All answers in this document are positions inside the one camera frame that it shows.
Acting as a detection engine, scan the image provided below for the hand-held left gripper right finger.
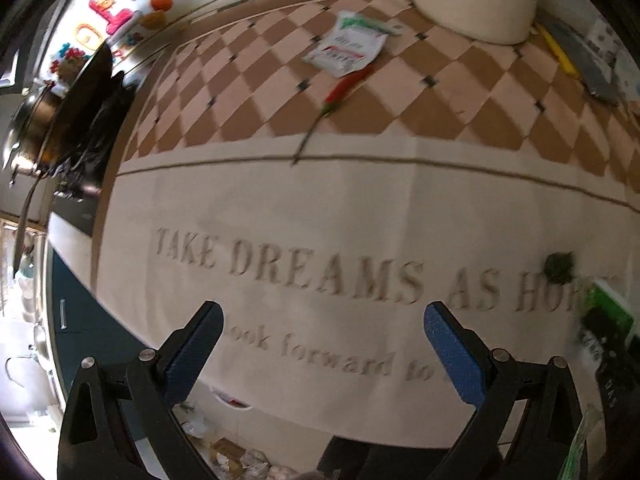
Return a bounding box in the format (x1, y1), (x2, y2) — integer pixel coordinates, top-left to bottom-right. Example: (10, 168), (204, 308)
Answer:
(423, 301), (586, 480)

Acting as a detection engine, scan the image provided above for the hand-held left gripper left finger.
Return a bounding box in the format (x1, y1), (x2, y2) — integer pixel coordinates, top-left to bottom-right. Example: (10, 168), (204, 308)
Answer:
(57, 301), (224, 480)

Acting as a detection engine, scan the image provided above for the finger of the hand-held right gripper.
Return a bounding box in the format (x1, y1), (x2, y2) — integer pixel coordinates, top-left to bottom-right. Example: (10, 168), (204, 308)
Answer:
(580, 305), (626, 356)

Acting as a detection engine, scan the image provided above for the white trash bin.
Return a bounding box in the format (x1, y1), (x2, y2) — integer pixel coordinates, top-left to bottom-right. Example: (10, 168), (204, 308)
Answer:
(210, 387), (253, 413)

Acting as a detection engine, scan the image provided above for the small dark scrap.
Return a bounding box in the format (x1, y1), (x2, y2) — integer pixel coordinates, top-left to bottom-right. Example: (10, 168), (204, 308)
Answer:
(542, 251), (576, 283)

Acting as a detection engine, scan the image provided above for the crumpled plastic bag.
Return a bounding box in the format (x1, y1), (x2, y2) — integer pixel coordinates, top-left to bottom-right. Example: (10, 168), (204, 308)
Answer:
(180, 407), (216, 438)
(240, 447), (273, 478)

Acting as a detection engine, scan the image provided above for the small cardboard box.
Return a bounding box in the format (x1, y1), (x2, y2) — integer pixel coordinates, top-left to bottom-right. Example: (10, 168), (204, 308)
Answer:
(207, 437), (243, 468)

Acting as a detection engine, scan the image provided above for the blue cabinet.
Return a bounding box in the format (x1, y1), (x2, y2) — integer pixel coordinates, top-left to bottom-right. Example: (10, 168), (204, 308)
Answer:
(47, 250), (151, 401)

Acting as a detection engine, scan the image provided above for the checkered printed table mat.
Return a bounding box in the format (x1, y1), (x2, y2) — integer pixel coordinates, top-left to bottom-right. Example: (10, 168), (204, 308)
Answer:
(92, 0), (640, 451)

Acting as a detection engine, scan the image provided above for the grey blue phone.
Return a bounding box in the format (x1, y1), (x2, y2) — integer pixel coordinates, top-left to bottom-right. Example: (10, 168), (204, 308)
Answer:
(542, 12), (623, 106)

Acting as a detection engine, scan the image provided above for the steel pot with lid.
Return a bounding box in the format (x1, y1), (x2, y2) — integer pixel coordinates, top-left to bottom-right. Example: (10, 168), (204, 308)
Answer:
(5, 82), (66, 171)

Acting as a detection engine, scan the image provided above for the black wok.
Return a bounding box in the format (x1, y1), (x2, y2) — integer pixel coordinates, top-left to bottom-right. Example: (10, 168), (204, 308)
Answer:
(12, 42), (131, 281)

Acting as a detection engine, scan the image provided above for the yellow tool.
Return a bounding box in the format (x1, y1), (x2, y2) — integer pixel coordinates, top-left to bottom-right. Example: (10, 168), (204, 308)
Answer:
(532, 22), (583, 81)

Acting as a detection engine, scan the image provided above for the red chili pepper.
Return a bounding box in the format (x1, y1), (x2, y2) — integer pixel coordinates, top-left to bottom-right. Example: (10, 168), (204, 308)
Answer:
(290, 64), (376, 167)

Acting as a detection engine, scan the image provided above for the green white sachet red stripe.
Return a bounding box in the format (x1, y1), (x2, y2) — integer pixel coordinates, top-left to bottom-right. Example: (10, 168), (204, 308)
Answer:
(301, 10), (405, 78)

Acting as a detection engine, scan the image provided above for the beige chopstick holder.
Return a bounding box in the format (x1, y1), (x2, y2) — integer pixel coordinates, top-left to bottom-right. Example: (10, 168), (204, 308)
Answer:
(412, 0), (544, 45)

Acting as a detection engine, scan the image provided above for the colourful character wall decoration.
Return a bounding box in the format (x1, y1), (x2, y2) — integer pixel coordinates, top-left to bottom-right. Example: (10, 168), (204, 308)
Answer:
(50, 46), (88, 81)

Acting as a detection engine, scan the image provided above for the yellow character wall decoration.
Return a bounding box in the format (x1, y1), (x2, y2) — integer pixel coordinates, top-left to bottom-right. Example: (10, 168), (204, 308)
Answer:
(72, 21), (105, 52)

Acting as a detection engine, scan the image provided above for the pink character wall decoration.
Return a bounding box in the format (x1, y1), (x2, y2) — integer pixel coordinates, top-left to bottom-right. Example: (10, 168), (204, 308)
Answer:
(89, 0), (143, 35)

